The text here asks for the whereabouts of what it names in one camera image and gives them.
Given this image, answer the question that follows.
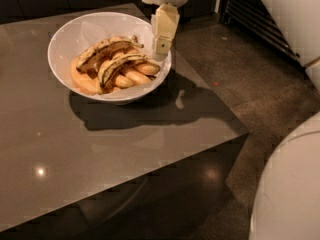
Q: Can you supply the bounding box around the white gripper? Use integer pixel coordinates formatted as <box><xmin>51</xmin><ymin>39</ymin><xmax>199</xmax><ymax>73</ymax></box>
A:
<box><xmin>142</xmin><ymin>0</ymin><xmax>188</xmax><ymax>61</ymax></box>

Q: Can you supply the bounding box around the spotted banana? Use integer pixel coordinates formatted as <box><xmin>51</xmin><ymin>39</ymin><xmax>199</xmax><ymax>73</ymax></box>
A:
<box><xmin>97</xmin><ymin>53</ymin><xmax>151</xmax><ymax>87</ymax></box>
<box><xmin>76</xmin><ymin>36</ymin><xmax>144</xmax><ymax>72</ymax></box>

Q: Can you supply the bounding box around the yellow banana right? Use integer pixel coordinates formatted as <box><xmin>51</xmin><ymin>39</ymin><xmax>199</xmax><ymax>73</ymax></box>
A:
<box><xmin>134</xmin><ymin>63</ymin><xmax>160</xmax><ymax>76</ymax></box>

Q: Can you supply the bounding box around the yellow banana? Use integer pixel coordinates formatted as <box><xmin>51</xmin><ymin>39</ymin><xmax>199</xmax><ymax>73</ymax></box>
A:
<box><xmin>113</xmin><ymin>74</ymin><xmax>134</xmax><ymax>89</ymax></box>
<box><xmin>121</xmin><ymin>67</ymin><xmax>151</xmax><ymax>85</ymax></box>
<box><xmin>134</xmin><ymin>63</ymin><xmax>160</xmax><ymax>76</ymax></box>

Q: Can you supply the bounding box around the yellow banana middle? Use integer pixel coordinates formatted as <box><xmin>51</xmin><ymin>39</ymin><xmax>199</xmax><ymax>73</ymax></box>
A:
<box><xmin>121</xmin><ymin>67</ymin><xmax>151</xmax><ymax>85</ymax></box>

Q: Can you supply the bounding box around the yellow banana lower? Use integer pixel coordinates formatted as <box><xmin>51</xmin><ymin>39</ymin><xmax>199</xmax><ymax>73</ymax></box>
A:
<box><xmin>113</xmin><ymin>74</ymin><xmax>134</xmax><ymax>89</ymax></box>

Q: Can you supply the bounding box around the white ceramic bowl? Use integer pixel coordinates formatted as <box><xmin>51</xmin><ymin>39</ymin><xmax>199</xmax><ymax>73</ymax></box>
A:
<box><xmin>47</xmin><ymin>12</ymin><xmax>171</xmax><ymax>105</ymax></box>

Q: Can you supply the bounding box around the orange fruit in bowl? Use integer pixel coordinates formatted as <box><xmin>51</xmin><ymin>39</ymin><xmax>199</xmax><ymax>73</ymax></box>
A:
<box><xmin>70</xmin><ymin>57</ymin><xmax>102</xmax><ymax>95</ymax></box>

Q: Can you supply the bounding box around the dark metal rack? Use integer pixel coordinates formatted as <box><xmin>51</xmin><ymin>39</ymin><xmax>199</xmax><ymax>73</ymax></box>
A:
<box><xmin>221</xmin><ymin>0</ymin><xmax>305</xmax><ymax>67</ymax></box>

